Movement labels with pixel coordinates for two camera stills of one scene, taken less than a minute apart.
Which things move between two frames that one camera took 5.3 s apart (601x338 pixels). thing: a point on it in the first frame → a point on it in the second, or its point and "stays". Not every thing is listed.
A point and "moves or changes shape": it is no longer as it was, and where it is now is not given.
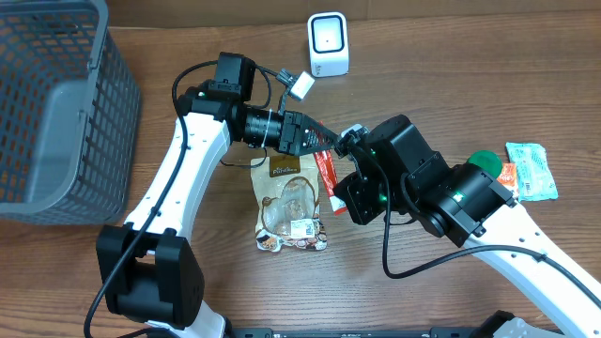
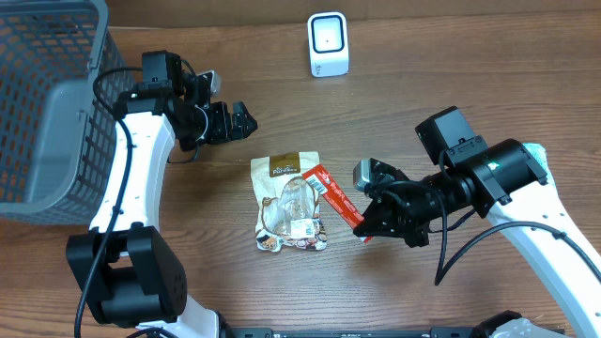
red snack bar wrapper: (324, 160) moves or changes shape
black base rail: (438, 332) stays
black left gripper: (289, 132) → (222, 124)
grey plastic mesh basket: (70, 115) stays
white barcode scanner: (328, 43) stays
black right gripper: (354, 144) → (400, 207)
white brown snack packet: (285, 192) stays
